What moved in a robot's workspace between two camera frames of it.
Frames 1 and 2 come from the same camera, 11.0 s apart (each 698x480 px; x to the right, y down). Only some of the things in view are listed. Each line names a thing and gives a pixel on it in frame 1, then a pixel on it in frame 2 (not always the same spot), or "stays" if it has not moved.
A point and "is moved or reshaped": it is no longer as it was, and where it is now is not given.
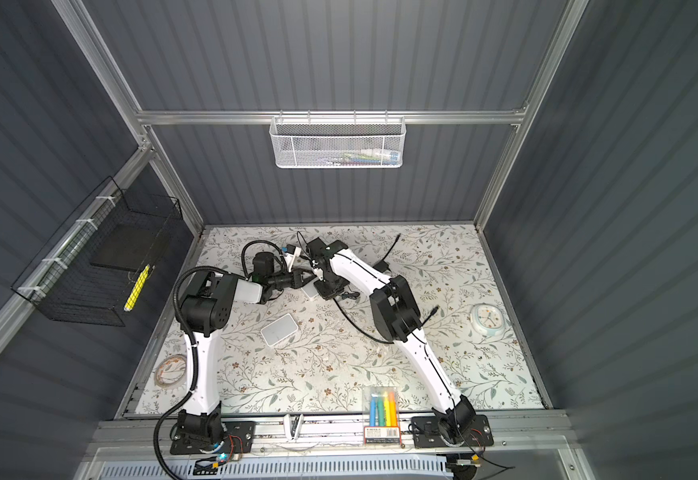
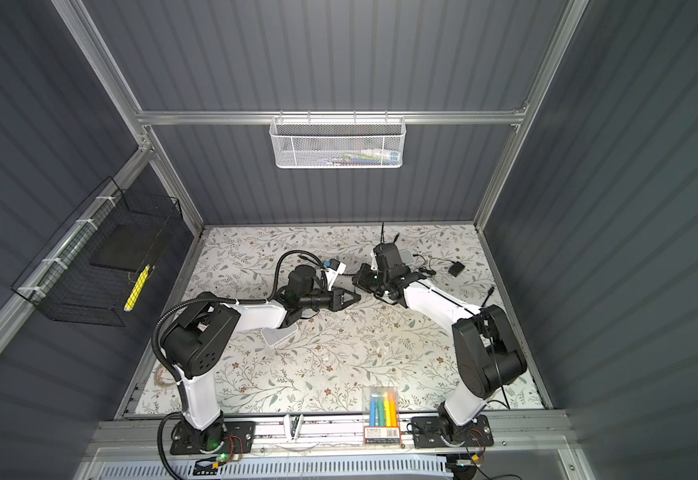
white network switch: x=310 y=289 is moved or reshaped
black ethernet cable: x=356 y=325 -> x=490 y=291
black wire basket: x=95 y=266 stays
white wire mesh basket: x=337 y=142 stays
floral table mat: x=303 y=353 stays
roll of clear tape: x=171 y=370 stays
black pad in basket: x=127 y=246 stays
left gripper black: x=298 y=279 -> x=337 y=298
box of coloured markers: x=380 y=415 stays
